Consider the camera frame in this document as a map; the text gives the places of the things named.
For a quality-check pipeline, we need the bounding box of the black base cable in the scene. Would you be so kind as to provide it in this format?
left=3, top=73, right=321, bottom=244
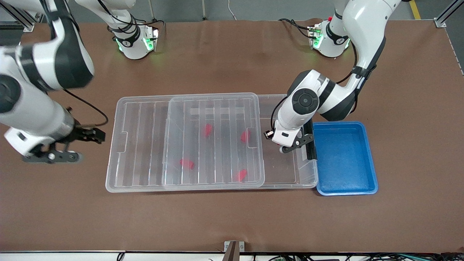
left=278, top=18, right=316, bottom=39
left=136, top=18, right=166, bottom=37

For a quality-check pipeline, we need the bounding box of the blue plastic tray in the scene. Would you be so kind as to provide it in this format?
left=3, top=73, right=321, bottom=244
left=312, top=121, right=379, bottom=196

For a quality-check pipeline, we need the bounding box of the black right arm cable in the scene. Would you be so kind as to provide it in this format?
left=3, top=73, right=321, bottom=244
left=62, top=88, right=109, bottom=128

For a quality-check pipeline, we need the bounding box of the clear plastic storage box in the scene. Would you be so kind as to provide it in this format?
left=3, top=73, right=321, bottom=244
left=163, top=93, right=319, bottom=190

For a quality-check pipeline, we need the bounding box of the black left base cable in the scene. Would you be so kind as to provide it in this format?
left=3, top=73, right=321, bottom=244
left=278, top=18, right=316, bottom=39

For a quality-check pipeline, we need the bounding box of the metal table bracket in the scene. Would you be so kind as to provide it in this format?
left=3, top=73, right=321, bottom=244
left=224, top=241, right=245, bottom=261

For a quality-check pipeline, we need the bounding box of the brown table mat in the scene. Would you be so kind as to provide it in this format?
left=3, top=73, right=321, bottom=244
left=0, top=18, right=464, bottom=254

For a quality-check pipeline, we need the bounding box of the black right base cable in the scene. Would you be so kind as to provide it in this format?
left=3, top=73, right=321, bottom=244
left=136, top=18, right=166, bottom=37

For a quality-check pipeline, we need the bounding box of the black box latch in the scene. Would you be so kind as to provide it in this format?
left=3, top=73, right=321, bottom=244
left=304, top=120, right=318, bottom=161

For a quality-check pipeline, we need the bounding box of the clear ribbed plastic lid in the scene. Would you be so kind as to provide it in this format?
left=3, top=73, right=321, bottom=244
left=105, top=93, right=266, bottom=193

